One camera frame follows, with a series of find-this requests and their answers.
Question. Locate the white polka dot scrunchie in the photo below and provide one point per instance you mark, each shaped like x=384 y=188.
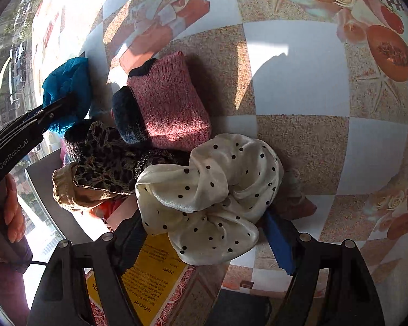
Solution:
x=207 y=193

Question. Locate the beige knitted cloth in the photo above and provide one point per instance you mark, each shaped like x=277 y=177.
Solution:
x=66 y=193

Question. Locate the orange cloth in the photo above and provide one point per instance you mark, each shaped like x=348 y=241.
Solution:
x=103 y=210

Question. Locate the red box with yellow label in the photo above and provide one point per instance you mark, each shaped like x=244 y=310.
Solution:
x=156 y=271

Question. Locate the person's purple clothing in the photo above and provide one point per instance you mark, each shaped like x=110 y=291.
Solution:
x=3 y=285

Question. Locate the leopard print scarf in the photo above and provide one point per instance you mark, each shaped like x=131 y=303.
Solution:
x=105 y=166

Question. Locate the pink knitted sock dark cuff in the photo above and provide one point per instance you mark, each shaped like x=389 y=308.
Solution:
x=170 y=108
x=141 y=69

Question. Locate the checkered printed tablecloth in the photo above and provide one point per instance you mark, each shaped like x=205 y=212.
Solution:
x=292 y=74

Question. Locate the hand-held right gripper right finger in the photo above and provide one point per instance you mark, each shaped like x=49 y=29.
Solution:
x=280 y=244

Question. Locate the teal mesh cloth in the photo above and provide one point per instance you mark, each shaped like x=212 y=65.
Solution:
x=68 y=81

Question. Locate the person's left hand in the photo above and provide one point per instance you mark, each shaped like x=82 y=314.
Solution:
x=13 y=207

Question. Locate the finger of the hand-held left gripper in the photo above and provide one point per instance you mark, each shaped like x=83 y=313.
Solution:
x=52 y=112

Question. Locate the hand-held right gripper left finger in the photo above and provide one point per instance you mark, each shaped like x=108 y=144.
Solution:
x=131 y=242

